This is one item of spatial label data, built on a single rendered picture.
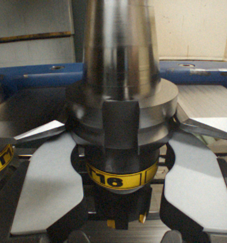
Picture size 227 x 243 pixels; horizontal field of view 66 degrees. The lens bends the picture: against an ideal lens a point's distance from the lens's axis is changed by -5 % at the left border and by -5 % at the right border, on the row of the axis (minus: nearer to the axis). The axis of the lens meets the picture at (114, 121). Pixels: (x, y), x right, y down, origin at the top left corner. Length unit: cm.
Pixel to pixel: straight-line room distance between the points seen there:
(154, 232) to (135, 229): 4
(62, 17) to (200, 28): 75
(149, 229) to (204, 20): 103
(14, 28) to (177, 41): 80
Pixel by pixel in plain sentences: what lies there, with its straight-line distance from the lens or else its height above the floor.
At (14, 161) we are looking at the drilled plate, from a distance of 54.
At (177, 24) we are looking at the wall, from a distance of 111.
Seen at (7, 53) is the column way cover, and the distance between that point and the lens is 79.
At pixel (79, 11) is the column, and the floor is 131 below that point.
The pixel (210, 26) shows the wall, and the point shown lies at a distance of 118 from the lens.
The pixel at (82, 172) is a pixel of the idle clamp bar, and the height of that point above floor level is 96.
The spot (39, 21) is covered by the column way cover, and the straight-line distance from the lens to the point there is 72.
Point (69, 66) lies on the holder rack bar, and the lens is 16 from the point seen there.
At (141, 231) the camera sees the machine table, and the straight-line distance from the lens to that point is 41.
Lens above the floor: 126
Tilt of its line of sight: 28 degrees down
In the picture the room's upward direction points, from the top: 2 degrees counter-clockwise
